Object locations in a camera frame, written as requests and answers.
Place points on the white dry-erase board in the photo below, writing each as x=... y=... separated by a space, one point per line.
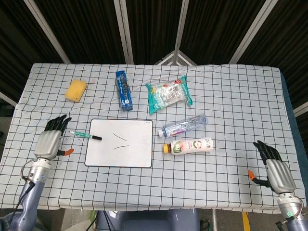
x=134 y=154

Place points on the black folding screen white frame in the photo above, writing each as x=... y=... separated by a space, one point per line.
x=96 y=29

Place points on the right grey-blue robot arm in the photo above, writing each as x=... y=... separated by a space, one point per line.
x=288 y=204

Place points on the green whiteboard marker black cap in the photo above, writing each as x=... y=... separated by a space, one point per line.
x=84 y=135

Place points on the teal clear snack package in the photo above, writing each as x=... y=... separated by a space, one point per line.
x=168 y=93

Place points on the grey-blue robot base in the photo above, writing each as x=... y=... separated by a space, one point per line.
x=149 y=220

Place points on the blue cardboard box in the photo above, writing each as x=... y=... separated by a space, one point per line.
x=124 y=92

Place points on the clear water bottle white cap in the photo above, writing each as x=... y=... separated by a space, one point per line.
x=185 y=126

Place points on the white drink bottle yellow cap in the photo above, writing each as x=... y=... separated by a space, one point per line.
x=192 y=145

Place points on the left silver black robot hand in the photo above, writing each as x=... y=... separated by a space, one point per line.
x=47 y=144

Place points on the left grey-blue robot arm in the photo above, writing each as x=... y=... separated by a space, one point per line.
x=31 y=190

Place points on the white black checked tablecloth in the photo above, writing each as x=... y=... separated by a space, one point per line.
x=216 y=168

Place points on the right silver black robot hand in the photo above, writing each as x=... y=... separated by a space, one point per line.
x=280 y=175

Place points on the yellow sponge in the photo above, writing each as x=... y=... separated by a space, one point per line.
x=75 y=91

